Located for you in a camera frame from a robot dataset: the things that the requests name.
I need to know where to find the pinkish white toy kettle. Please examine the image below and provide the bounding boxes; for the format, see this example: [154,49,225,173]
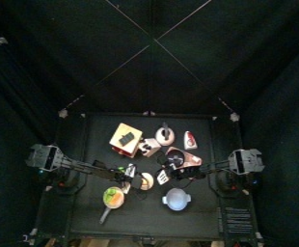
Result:
[154,122,176,147]

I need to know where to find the white toy cube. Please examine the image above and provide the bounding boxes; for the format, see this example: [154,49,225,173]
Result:
[137,137,162,158]

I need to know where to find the white text warning label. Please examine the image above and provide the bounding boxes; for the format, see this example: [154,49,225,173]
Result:
[222,206,253,234]

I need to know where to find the white slotted toy spatula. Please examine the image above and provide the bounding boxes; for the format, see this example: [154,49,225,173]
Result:
[156,169,170,186]

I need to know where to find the pale round toy pot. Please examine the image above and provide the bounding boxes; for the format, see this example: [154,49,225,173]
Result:
[161,187,193,212]

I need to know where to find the thin diagonal brace wire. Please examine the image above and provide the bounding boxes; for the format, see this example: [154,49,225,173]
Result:
[61,0,212,110]
[102,0,236,113]

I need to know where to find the pink toy appliance black dish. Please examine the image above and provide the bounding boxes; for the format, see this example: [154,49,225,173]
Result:
[162,146,204,171]

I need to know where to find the orange toy frying pan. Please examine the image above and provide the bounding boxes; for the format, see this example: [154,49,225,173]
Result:
[97,186,126,226]

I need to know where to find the green toy vegetable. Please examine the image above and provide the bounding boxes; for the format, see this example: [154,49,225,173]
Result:
[104,187,118,202]

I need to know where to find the wooden toy box red base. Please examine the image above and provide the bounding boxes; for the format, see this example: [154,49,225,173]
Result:
[108,123,144,158]

